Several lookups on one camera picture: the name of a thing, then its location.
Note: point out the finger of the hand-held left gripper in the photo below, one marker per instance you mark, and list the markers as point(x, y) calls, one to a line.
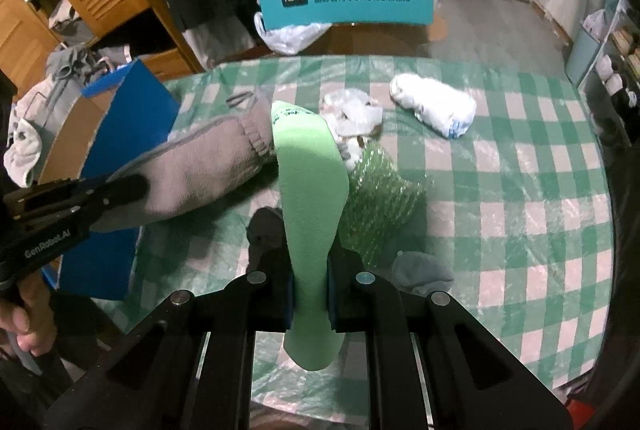
point(120, 191)

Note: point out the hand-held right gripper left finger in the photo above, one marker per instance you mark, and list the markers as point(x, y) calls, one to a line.
point(287, 302)

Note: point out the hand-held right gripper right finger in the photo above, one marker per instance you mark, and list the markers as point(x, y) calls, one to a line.
point(333, 302)

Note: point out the grey fleece sock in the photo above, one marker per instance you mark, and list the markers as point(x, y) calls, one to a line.
point(200, 160)

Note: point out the light green sock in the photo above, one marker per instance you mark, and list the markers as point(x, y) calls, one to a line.
point(310, 190)

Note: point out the green knitted cloth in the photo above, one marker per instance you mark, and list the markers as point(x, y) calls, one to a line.
point(385, 195)

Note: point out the person's left hand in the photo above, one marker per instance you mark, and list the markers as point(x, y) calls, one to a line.
point(27, 325)

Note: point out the light grey cloth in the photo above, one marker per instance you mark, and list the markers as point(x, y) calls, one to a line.
point(25, 135)

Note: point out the grey garment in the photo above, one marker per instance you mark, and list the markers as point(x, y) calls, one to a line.
point(70, 63)

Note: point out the crumpled clear plastic bag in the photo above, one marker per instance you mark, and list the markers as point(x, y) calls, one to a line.
point(355, 115)

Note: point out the green checkered tablecloth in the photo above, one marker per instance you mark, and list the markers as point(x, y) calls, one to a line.
point(500, 190)

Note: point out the white rolled sock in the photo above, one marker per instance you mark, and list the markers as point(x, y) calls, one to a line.
point(435, 105)

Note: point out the white plastic bag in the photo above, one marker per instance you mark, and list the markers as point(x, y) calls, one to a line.
point(292, 35)

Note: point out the light blue bin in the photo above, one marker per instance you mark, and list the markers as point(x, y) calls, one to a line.
point(585, 55)

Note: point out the shoe rack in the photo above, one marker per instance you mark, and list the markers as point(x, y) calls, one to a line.
point(620, 75)

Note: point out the small white bag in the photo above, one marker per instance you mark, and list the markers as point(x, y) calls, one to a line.
point(596, 21)

